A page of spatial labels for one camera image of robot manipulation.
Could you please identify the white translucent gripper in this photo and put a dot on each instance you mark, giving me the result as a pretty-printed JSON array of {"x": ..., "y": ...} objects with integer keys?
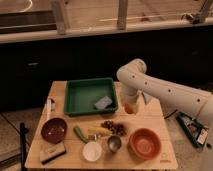
[{"x": 132, "y": 100}]

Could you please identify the red apple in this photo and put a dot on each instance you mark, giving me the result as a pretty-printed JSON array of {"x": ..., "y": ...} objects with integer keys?
[{"x": 128, "y": 108}]

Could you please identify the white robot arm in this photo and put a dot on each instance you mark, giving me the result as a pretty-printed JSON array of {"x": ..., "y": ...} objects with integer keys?
[{"x": 195, "y": 102}]

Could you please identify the small metal cup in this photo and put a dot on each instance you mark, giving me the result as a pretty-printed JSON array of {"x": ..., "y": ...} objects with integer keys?
[{"x": 114, "y": 143}]

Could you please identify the white paper cup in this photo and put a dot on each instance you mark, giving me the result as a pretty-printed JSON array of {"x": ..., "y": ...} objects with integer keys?
[{"x": 92, "y": 151}]

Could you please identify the blue sponge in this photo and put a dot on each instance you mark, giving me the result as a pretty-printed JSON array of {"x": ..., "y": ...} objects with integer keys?
[{"x": 103, "y": 102}]

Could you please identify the bunch of red grapes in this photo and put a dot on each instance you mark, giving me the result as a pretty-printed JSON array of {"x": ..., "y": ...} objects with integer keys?
[{"x": 115, "y": 128}]

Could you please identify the yellow banana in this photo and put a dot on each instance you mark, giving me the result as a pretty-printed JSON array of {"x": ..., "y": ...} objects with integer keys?
[{"x": 100, "y": 130}]

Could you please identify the orange bowl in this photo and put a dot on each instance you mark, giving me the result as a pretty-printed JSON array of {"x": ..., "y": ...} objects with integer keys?
[{"x": 145, "y": 143}]

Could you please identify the green plastic tray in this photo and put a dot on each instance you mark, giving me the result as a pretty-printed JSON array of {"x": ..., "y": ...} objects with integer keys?
[{"x": 82, "y": 95}]

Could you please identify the green cucumber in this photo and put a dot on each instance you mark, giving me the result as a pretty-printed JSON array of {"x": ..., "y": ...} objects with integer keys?
[{"x": 79, "y": 134}]

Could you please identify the green bin with items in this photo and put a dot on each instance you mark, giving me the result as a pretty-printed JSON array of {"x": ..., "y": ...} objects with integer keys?
[{"x": 195, "y": 131}]

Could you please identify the dark red bowl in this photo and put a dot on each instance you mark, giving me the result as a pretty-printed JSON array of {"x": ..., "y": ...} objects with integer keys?
[{"x": 54, "y": 130}]

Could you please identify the wooden block brush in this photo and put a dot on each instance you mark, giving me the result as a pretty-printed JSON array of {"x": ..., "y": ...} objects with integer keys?
[{"x": 51, "y": 152}]

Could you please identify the black chair frame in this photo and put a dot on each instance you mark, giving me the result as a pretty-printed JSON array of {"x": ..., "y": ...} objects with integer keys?
[{"x": 23, "y": 132}]

